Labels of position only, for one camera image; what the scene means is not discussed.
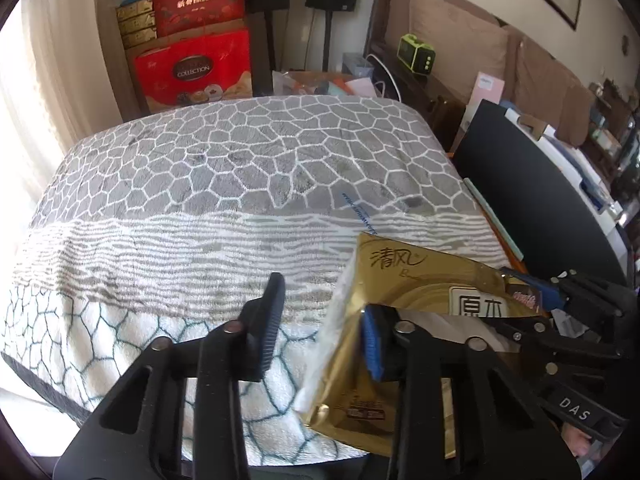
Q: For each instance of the brown sofa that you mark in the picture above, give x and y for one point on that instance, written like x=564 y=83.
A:
x=382 y=15

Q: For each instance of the red collection gift box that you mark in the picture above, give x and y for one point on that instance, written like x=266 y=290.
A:
x=165 y=80

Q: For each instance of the black speaker stand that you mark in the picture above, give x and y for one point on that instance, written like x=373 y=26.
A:
x=328 y=40
x=270 y=50

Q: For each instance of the white paper sheet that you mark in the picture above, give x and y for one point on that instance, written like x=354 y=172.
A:
x=362 y=87

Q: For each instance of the large brown cushion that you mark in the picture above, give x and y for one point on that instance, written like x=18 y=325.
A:
x=460 y=45

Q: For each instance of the pink box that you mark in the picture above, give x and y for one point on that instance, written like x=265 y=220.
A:
x=487 y=90

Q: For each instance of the grey patterned blanket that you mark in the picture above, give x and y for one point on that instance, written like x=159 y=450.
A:
x=200 y=185

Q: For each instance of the person's right hand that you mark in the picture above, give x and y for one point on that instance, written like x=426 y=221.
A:
x=582 y=447

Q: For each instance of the lime green black device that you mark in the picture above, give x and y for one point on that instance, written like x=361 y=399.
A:
x=417 y=55

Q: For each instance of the open cardboard clutter box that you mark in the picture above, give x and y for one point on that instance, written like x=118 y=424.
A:
x=300 y=80

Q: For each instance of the round wall plate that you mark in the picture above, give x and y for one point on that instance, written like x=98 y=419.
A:
x=624 y=45

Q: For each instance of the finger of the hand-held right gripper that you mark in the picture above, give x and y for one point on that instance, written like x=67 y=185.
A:
x=565 y=350
x=595 y=295

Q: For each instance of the white cardboard box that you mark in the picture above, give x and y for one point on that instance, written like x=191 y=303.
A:
x=580 y=175

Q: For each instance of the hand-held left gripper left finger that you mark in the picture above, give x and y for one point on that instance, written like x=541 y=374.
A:
x=267 y=330

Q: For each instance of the cream curtain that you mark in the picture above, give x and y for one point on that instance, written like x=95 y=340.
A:
x=65 y=35

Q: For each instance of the gold tissue pack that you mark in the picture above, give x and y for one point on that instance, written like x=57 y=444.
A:
x=340 y=375

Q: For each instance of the dark wooden cabinet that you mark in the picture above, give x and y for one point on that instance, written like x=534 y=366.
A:
x=607 y=105

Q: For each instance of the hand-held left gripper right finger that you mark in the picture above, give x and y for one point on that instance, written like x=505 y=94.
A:
x=372 y=345

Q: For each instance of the black board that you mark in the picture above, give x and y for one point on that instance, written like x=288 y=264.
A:
x=530 y=195

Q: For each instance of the grey plastic box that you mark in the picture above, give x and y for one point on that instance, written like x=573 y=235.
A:
x=357 y=65

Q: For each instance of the yellow box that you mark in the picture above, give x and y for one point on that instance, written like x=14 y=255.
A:
x=137 y=25
x=139 y=40
x=134 y=10

